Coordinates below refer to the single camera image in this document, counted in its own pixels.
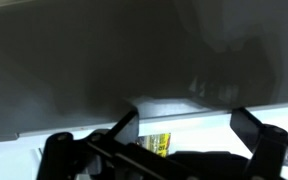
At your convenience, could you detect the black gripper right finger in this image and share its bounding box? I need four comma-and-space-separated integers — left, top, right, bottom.
229, 106, 288, 180

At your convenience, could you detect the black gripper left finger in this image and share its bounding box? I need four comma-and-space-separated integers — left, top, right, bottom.
40, 109, 141, 180

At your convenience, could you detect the stainless steel freezer drawer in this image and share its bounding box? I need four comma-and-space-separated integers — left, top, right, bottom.
0, 0, 288, 180

